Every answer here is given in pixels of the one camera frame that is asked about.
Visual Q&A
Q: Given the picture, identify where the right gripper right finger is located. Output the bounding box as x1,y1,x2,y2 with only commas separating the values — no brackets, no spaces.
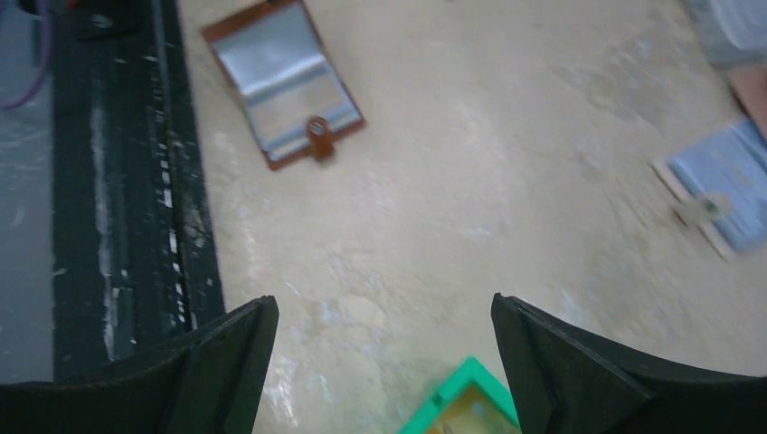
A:
491,294,766,433

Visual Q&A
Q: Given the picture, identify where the blue transparent card sleeve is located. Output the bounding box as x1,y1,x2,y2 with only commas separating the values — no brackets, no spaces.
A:
652,118,766,260

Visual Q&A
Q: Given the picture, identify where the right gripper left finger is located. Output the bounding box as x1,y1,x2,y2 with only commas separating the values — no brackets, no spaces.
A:
1,296,279,433

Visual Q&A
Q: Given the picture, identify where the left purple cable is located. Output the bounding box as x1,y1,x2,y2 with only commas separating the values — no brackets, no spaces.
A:
0,0,54,111

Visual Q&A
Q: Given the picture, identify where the open brown card holder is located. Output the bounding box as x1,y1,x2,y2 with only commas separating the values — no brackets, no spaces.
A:
682,0,766,136

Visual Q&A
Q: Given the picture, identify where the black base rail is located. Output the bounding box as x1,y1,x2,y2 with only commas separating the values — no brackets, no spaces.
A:
52,1,225,381

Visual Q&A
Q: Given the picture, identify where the brown leather card holder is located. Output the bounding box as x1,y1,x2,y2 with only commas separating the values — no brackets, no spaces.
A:
200,1,366,171

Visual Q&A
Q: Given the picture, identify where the green bin with cards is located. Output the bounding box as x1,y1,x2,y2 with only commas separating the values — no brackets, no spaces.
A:
400,356,522,434

